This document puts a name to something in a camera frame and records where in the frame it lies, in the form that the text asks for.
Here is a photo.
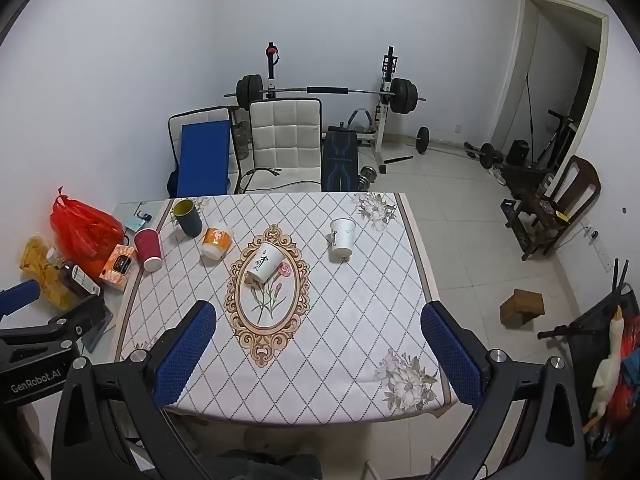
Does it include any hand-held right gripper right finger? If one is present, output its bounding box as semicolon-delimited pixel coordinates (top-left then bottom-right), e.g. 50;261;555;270
420;301;587;480

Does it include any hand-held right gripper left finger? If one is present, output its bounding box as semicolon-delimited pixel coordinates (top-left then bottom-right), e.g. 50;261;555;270
50;300;218;480

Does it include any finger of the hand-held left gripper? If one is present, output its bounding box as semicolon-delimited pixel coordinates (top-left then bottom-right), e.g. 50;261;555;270
0;296;114;348
0;280;42;317

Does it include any red paper cup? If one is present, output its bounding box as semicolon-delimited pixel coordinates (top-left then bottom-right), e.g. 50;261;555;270
134;228;163;272

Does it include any orange and white cup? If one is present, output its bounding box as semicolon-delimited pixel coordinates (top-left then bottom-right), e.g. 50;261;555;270
201;227;235;260

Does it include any white cup with black print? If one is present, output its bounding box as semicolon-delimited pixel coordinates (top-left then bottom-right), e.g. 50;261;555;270
245;245;286;284

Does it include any dark grey cup yellow inside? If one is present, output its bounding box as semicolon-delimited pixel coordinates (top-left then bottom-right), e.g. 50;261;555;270
172;199;203;238

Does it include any white paper cup upright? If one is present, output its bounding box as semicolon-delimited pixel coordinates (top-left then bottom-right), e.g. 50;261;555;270
327;217;358;264

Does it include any yellow snack bag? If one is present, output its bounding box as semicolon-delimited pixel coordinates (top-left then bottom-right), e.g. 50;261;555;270
20;235;82;310

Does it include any dark brown bottle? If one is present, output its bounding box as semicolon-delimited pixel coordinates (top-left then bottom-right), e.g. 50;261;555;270
46;248;104;297

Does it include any orange patterned box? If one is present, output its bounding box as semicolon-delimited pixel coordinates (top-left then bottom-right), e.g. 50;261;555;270
98;243;139;292

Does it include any red plastic bag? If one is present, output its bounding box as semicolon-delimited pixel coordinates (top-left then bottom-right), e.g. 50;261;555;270
49;186;125;262

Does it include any small teal packet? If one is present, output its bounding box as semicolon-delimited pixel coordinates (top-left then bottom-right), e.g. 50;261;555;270
122;204;154;234

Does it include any diamond pattern floral tablecloth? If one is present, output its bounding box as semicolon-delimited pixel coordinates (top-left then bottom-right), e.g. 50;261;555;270
112;191;459;429

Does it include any white goose toy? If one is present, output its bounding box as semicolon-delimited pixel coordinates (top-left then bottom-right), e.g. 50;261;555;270
586;305;627;422

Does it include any chrome dumbbell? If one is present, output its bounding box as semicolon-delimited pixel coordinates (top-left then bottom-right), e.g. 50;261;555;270
357;164;383;192

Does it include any black dumbbell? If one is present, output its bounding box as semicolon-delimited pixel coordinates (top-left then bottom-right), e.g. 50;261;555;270
463;141;505;169

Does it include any dark wooden chair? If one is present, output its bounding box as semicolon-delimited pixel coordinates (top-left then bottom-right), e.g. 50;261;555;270
500;155;603;262

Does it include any black speaker box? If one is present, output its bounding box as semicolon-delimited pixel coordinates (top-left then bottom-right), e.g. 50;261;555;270
505;138;532;167

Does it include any white padded chair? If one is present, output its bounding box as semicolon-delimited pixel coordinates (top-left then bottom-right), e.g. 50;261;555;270
167;105;240;198
244;97;324;195

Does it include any short bar with black plate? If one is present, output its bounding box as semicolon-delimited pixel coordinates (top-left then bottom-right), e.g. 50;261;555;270
400;126;432;156

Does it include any clear water jug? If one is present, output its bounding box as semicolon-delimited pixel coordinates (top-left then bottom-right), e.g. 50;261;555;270
230;108;251;162

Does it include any black and blue weight bench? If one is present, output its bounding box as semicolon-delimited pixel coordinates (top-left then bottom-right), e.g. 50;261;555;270
320;122;362;193

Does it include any black kick scooter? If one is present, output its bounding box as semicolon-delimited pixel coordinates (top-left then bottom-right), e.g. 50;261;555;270
531;108;577;172

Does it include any white barbell rack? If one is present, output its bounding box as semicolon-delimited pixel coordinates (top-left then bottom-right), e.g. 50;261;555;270
262;40;415;175

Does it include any barbell with black plates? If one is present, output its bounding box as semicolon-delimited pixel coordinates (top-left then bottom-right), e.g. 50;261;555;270
223;74;428;115

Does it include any black cable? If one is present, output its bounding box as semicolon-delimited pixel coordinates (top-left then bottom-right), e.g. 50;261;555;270
239;164;282;194

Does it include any white door frame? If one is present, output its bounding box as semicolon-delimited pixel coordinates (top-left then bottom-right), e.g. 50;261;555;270
491;0;610;161

